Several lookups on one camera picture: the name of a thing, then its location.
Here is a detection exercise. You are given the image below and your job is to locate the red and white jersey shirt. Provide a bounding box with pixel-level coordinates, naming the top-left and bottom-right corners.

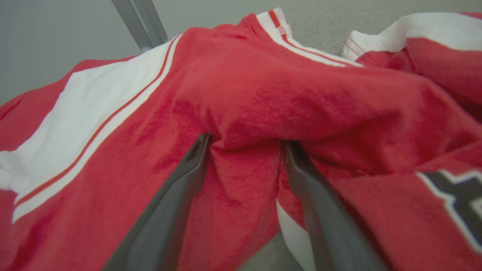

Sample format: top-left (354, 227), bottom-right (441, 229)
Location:
top-left (0, 8), bottom-right (482, 271)

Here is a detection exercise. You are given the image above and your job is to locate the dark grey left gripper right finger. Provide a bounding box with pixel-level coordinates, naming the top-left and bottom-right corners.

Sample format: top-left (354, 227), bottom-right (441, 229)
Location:
top-left (283, 140), bottom-right (389, 271)

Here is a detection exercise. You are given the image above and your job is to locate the grey metal double post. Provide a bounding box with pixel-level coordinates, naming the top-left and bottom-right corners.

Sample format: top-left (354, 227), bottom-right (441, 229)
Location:
top-left (111, 0), bottom-right (169, 51)

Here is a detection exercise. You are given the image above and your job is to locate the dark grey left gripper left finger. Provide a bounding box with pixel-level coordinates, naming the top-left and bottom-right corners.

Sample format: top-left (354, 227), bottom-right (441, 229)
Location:
top-left (102, 132), bottom-right (212, 271)

